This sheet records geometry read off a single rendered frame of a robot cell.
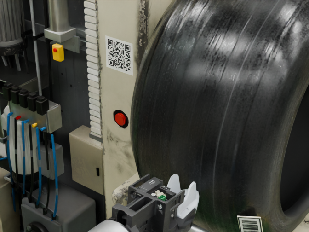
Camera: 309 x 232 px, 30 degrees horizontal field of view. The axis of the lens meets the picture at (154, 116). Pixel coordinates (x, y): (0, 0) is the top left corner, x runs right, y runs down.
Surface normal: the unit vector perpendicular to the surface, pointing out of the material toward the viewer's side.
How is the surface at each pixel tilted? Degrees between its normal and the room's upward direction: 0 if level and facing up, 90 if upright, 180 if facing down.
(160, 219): 83
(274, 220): 96
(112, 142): 90
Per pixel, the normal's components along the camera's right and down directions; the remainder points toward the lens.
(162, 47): -0.66, -0.28
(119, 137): -0.59, 0.40
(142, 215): 0.80, 0.31
